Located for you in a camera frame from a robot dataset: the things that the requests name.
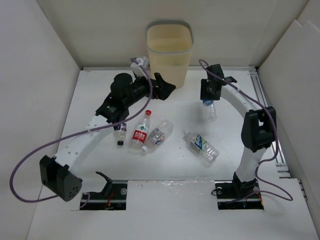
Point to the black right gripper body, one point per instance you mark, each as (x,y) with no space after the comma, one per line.
(210,95)

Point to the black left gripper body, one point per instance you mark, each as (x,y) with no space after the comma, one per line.
(153,98)

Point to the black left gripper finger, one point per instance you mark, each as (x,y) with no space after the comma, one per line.
(160,82)
(164,92)

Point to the blue label water bottle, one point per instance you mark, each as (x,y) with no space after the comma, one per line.
(209,110)

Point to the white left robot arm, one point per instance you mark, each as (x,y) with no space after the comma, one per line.
(58,173)

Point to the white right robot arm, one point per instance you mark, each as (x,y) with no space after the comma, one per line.
(259,131)

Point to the beige plastic waste bin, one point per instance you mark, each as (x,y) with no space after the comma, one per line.
(169,46)

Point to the clear bottle silver label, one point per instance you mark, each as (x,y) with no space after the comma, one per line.
(158,136)

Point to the red label water bottle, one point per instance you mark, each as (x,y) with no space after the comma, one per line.
(141,131)

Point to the clear bottle blue green label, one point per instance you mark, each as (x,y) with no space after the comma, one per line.
(197,144)

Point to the small black cap cola bottle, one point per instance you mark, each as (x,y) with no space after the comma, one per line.
(120,133)

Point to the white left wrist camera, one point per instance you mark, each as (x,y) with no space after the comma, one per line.
(139,62)

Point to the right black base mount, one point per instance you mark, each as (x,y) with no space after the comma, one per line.
(236,195)

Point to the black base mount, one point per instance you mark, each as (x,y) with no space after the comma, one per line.
(113,196)
(236,195)

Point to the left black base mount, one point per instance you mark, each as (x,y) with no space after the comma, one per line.
(113,196)

